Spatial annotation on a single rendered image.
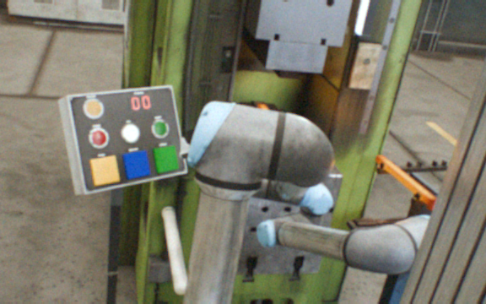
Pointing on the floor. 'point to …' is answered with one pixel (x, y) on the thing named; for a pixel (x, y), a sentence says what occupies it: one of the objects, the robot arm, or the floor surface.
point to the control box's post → (113, 243)
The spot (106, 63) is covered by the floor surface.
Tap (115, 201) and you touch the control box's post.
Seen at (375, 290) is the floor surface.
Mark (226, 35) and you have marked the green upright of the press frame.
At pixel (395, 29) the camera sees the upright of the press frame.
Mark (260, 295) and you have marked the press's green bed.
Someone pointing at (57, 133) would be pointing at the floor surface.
